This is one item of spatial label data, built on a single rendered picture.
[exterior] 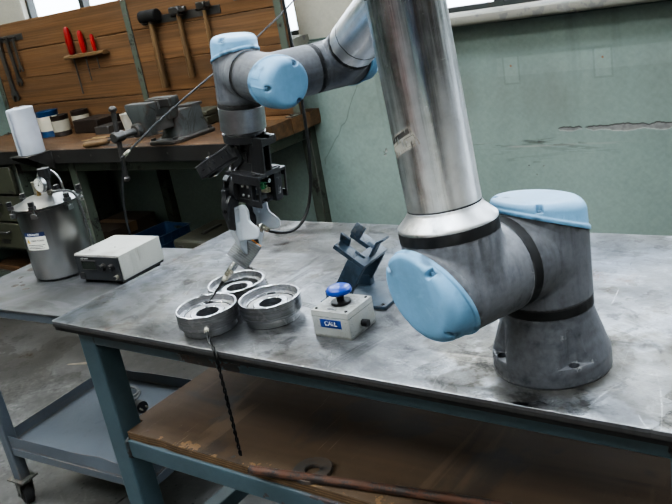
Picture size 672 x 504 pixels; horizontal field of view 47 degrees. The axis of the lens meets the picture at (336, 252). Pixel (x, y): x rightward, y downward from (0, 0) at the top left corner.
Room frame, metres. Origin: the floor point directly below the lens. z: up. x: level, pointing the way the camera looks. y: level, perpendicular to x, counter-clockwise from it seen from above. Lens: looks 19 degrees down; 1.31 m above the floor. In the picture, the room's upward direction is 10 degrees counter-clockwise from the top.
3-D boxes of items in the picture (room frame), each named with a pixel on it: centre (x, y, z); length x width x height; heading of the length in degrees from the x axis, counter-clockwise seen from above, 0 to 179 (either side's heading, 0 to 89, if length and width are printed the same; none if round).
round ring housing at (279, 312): (1.21, 0.12, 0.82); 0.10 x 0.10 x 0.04
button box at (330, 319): (1.11, 0.00, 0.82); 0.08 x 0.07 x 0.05; 52
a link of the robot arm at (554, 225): (0.90, -0.25, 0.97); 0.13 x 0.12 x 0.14; 120
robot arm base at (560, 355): (0.90, -0.25, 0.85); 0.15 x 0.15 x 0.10
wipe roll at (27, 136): (3.33, 1.20, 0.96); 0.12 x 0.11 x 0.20; 142
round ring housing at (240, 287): (1.32, 0.19, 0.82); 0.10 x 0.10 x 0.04
